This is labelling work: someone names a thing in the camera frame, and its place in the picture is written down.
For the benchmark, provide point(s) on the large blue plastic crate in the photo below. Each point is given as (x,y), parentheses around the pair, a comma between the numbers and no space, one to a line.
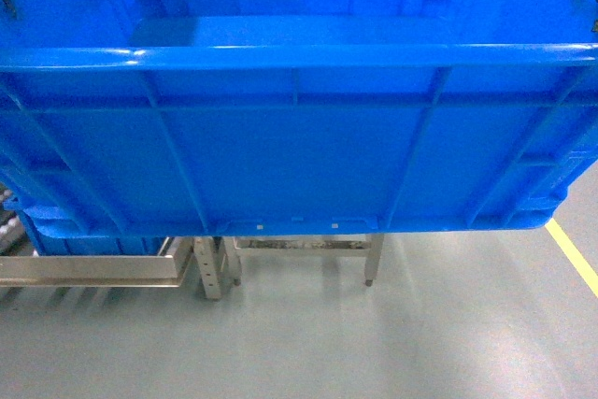
(288,117)

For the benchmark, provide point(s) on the blue crate left neighbour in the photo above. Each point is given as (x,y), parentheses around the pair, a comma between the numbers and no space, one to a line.
(84,246)

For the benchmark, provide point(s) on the stainless steel shelf rail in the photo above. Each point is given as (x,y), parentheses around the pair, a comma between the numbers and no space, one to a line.
(166,269)

